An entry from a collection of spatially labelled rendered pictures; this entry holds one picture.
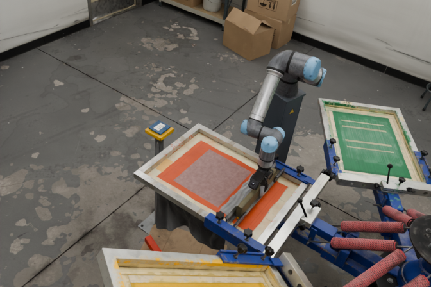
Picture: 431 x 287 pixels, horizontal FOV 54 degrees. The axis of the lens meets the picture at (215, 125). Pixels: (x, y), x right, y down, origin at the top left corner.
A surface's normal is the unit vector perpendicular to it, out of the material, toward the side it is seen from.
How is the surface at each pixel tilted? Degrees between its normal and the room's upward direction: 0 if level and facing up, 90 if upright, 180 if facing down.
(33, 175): 0
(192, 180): 0
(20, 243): 0
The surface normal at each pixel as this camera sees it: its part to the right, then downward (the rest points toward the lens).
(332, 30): -0.57, 0.47
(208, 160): 0.10, -0.78
